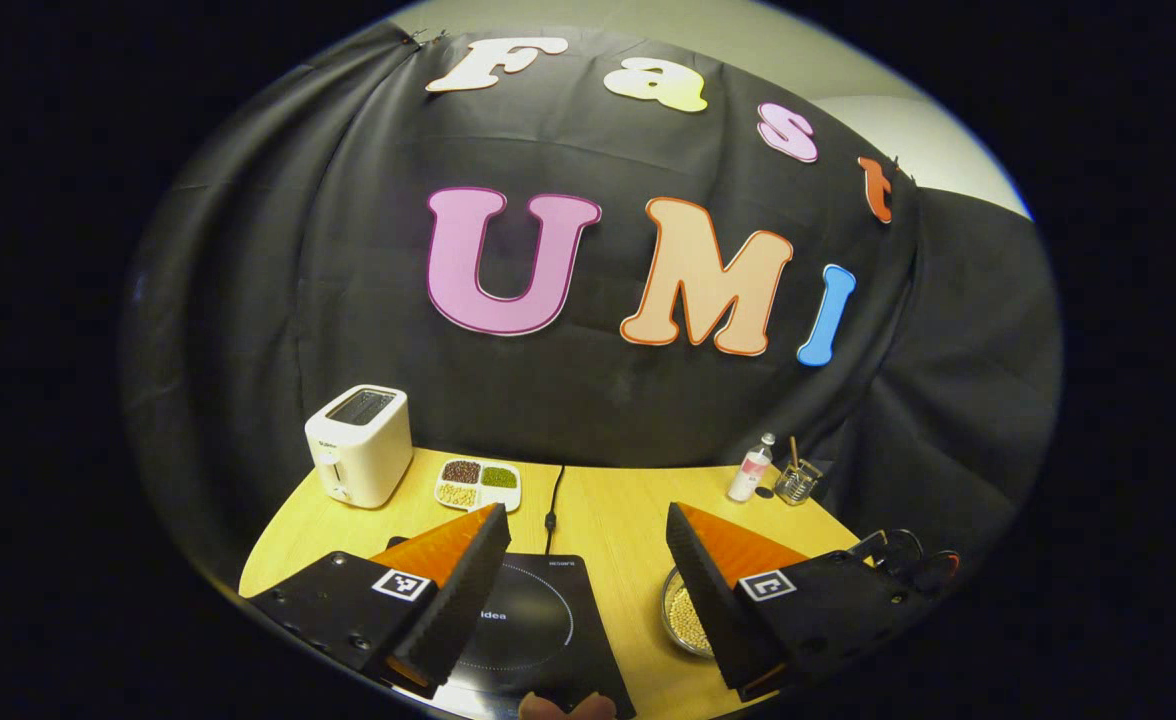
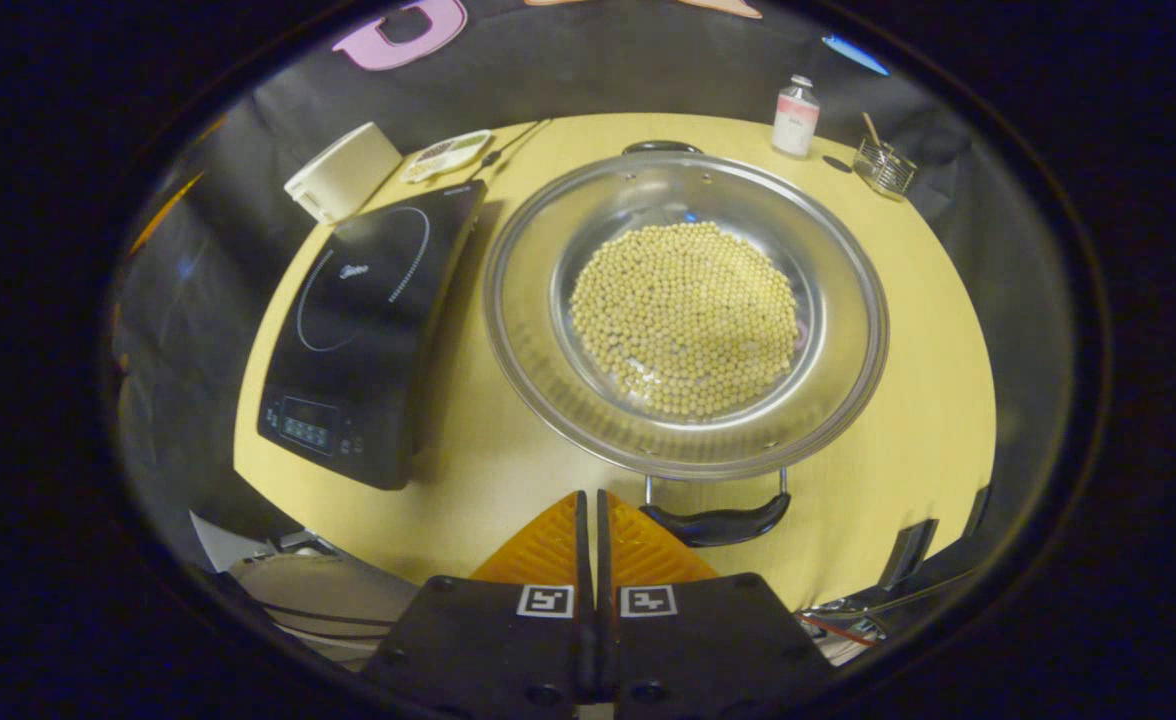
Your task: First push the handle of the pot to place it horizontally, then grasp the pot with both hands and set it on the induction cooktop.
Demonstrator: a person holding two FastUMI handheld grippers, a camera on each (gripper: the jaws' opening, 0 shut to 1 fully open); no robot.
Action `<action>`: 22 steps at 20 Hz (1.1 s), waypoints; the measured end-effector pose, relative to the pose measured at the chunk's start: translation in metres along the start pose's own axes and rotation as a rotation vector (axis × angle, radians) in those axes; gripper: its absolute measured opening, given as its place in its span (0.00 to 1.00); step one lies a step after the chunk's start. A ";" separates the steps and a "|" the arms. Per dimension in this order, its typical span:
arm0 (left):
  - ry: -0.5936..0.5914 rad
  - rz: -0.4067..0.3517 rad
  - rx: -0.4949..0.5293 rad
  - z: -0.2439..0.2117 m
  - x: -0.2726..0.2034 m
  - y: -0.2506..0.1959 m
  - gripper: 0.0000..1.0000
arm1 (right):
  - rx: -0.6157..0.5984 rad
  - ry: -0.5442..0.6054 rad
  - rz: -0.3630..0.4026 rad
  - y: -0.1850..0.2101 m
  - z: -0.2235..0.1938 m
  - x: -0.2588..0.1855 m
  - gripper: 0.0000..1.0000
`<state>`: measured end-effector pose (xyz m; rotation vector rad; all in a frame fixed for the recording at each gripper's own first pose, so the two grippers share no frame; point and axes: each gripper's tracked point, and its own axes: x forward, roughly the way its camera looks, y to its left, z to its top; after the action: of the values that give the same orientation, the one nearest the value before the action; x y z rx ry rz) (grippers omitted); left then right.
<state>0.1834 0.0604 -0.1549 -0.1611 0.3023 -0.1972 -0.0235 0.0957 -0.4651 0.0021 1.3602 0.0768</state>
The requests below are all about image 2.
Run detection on white divided dish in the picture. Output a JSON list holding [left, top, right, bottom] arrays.
[[398, 129, 494, 185]]

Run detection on pile of soybeans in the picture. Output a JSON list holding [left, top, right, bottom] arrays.
[[568, 221, 801, 419]]

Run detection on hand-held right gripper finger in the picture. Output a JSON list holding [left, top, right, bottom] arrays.
[[363, 490, 597, 720], [596, 489, 834, 720]]

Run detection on black induction cooktop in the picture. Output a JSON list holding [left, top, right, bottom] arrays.
[[257, 179, 489, 491]]

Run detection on small white appliance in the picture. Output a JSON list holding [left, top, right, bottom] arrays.
[[284, 122, 404, 225]]

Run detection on black metal frame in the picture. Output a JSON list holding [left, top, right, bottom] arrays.
[[798, 485, 991, 641]]

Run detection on wire mesh basket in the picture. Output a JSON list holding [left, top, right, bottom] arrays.
[[853, 135, 918, 201]]

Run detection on stainless steel pot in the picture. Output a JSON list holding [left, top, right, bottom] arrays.
[[481, 140, 890, 549]]

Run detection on white sheet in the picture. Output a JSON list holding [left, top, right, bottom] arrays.
[[190, 510, 281, 573]]

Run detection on clear bottle with pink label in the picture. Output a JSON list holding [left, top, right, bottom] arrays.
[[771, 74, 821, 158]]

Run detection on black power cable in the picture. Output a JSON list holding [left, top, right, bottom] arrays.
[[478, 118, 554, 171]]

